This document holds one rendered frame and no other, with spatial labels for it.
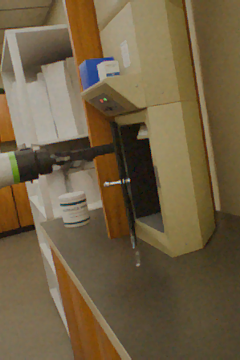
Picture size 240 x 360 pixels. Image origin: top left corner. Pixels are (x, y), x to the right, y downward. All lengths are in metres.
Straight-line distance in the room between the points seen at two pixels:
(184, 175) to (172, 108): 0.21
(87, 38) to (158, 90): 0.46
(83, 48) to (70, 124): 0.94
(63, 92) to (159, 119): 1.29
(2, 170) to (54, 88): 1.38
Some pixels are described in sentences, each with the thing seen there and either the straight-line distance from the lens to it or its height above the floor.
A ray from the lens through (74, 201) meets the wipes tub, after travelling 1.82.
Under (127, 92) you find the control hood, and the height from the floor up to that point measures 1.46.
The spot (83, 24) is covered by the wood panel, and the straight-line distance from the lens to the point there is 1.54.
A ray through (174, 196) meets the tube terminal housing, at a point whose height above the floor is 1.13.
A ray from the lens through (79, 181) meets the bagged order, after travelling 2.42.
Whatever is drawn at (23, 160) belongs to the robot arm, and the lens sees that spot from 1.09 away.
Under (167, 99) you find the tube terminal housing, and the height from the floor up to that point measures 1.42.
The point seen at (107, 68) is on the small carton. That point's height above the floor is 1.55.
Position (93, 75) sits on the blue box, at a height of 1.55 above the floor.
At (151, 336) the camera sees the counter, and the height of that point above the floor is 0.94.
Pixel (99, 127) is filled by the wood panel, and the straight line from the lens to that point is 1.49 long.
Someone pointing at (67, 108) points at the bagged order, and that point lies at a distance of 2.38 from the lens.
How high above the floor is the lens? 1.37
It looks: 9 degrees down
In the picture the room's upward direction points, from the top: 10 degrees counter-clockwise
